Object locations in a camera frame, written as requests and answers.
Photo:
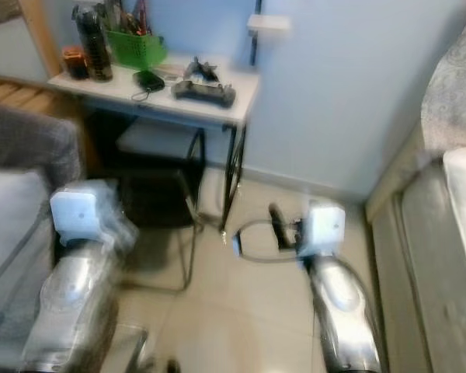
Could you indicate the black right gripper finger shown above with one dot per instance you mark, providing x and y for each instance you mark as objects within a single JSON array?
[{"x": 277, "y": 221}]

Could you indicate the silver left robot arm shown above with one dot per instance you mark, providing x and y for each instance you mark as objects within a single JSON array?
[{"x": 74, "y": 291}]

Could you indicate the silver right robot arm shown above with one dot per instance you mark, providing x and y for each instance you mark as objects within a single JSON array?
[{"x": 342, "y": 299}]

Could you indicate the white side table black legs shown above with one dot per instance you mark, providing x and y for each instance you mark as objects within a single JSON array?
[{"x": 186, "y": 106}]

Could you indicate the black game controller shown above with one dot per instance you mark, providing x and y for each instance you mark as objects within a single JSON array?
[{"x": 203, "y": 93}]

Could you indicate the small grey gadget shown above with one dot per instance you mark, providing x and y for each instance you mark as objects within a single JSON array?
[{"x": 202, "y": 68}]

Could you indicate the light grey cushion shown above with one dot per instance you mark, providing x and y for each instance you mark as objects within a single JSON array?
[{"x": 15, "y": 249}]

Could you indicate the grey fabric sofa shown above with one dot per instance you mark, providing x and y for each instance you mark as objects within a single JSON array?
[{"x": 31, "y": 144}]

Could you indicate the grey patterned fabric pillow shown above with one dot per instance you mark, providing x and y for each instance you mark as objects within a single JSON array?
[{"x": 454, "y": 85}]

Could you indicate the green plastic basket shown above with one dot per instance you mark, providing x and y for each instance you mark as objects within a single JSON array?
[{"x": 136, "y": 48}]

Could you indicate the wooden slat rack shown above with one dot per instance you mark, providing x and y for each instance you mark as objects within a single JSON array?
[{"x": 15, "y": 89}]

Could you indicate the bundle of hand tools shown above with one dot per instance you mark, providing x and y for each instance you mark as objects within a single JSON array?
[{"x": 132, "y": 14}]

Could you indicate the small orange brown jar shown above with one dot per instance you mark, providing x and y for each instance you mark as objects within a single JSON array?
[{"x": 75, "y": 62}]

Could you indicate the brown woven basket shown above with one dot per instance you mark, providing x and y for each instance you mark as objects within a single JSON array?
[{"x": 0, "y": 12}]

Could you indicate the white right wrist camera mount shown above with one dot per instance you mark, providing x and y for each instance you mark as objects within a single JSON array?
[{"x": 325, "y": 227}]

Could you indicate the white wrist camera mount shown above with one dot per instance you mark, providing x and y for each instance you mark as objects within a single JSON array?
[
  {"x": 325, "y": 227},
  {"x": 71, "y": 210}
]

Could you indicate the black metal frame chair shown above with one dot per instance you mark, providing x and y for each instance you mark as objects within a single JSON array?
[{"x": 159, "y": 194}]

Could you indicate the thin black wall rail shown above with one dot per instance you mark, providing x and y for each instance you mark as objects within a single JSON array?
[{"x": 255, "y": 48}]

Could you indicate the small white wall shelf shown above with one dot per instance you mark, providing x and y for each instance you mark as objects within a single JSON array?
[{"x": 268, "y": 23}]

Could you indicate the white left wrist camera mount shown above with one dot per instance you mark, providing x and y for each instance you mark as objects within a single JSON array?
[{"x": 71, "y": 210}]

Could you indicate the light wooden frame post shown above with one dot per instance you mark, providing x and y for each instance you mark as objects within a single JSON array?
[{"x": 40, "y": 35}]

